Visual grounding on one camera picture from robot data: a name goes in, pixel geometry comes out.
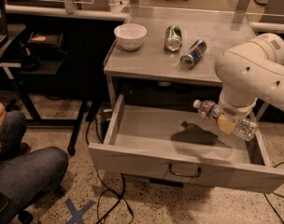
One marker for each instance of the grey counter cabinet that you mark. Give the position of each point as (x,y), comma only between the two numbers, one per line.
(220,31)

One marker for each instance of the dark box on shelf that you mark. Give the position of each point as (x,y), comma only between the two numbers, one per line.
(46,41)

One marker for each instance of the green soda can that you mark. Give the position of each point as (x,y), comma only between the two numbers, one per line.
(173,38)

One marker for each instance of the clear plastic water bottle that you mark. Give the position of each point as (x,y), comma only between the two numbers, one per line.
(209,110)

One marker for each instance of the black drawer handle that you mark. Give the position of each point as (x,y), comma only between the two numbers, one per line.
(174,170)

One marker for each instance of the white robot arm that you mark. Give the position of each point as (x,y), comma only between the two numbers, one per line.
(248,72)

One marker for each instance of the grey open top drawer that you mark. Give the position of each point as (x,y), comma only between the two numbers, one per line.
(143,140)

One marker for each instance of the blue energy drink can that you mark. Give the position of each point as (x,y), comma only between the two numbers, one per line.
(194,55)

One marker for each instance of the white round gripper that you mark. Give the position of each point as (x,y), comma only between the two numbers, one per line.
(234,112)

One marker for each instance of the person's jeans leg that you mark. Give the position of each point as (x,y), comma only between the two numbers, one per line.
(26,176)

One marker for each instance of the white ceramic bowl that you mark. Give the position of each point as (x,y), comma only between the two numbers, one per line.
(130,36)

